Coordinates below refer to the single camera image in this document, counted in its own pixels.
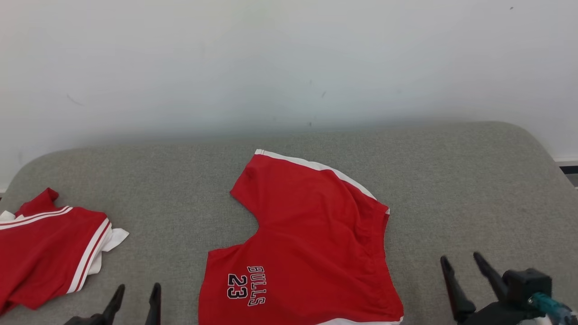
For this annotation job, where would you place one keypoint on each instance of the white wall baseboard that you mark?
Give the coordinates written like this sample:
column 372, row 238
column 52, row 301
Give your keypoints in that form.
column 566, row 163

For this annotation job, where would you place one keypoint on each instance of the red jersey with white trim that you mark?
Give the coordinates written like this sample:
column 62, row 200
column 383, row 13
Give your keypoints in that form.
column 40, row 253

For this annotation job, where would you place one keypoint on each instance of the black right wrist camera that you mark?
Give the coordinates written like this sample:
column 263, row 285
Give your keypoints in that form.
column 526, row 284

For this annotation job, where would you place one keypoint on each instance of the red shorts with white stripe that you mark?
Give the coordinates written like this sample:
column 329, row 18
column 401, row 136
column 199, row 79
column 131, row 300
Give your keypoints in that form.
column 307, row 234

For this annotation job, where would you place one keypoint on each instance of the teal right camera connector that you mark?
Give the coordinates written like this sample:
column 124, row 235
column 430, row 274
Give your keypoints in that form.
column 551, row 308

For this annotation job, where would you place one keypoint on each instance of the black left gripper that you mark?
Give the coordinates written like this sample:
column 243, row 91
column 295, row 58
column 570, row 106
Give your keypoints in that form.
column 88, row 320

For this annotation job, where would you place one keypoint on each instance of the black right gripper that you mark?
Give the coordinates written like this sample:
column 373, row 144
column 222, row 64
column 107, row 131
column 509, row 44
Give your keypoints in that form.
column 496, row 315

